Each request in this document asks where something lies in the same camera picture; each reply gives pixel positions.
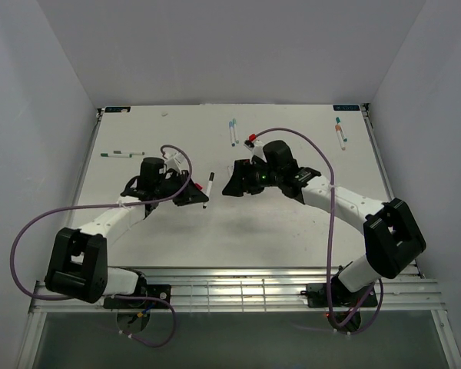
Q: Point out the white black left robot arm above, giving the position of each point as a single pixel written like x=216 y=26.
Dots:
x=78 y=266

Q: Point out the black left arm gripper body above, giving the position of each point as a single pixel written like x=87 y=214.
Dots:
x=165 y=187

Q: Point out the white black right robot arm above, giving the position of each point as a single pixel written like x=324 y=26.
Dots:
x=392 y=237

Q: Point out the left corner label sticker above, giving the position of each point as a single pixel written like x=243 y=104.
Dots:
x=117 y=109

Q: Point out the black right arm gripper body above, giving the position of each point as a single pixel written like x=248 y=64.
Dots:
x=261 y=176

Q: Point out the orange cap marker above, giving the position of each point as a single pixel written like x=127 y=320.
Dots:
x=340 y=137

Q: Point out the black cap marker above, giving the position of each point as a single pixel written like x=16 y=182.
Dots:
x=208 y=189

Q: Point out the right corner label sticker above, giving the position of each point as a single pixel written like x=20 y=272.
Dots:
x=346 y=107

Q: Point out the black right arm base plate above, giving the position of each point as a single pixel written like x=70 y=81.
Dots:
x=316 y=295

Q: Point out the corner label sticker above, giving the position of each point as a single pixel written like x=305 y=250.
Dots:
x=346 y=107
x=117 y=109

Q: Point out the light green cap marker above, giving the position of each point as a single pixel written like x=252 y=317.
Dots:
x=235 y=131

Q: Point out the light blue cap marker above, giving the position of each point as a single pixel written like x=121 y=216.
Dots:
x=232 y=133

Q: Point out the teal cap marker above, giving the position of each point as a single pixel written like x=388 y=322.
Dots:
x=342 y=128

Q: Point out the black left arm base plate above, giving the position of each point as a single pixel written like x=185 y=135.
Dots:
x=154 y=296

